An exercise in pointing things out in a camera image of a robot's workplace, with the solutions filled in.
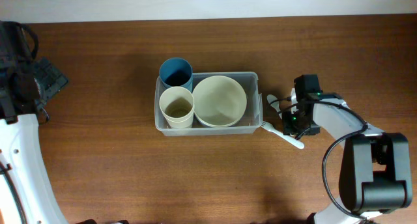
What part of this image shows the white plastic fork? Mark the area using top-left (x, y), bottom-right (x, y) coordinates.
top-left (261, 121), bottom-right (304, 150)

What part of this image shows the white plastic spoon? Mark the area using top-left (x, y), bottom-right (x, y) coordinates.
top-left (266, 94), bottom-right (282, 119)

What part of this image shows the cream bowl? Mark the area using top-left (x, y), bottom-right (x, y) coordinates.
top-left (194, 115), bottom-right (242, 128)
top-left (192, 76), bottom-right (248, 126)

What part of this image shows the cream cup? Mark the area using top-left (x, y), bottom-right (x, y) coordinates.
top-left (159, 87), bottom-right (195, 122)
top-left (167, 117), bottom-right (194, 129)

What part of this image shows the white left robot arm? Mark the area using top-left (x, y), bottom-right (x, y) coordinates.
top-left (1, 21), bottom-right (69, 223)

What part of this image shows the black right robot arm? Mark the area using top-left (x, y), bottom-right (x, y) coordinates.
top-left (280, 74), bottom-right (413, 224)

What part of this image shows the clear plastic storage container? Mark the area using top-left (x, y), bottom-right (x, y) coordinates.
top-left (154, 72), bottom-right (263, 137)

